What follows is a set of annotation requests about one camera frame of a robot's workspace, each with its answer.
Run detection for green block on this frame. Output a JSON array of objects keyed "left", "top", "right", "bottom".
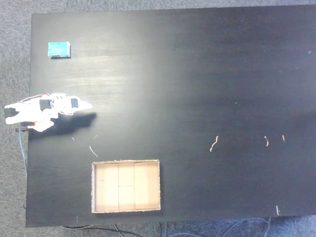
[{"left": 47, "top": 41, "right": 72, "bottom": 59}]

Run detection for shallow cardboard box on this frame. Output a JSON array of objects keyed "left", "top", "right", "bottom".
[{"left": 91, "top": 159, "right": 161, "bottom": 214}]

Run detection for curved cardboard scrap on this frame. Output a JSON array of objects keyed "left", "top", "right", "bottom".
[{"left": 209, "top": 135, "right": 219, "bottom": 153}]

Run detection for red white arm wires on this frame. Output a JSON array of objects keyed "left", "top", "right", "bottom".
[{"left": 18, "top": 92, "right": 54, "bottom": 104}]

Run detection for grey power cable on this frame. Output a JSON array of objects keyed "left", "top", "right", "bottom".
[{"left": 15, "top": 127, "right": 28, "bottom": 209}]

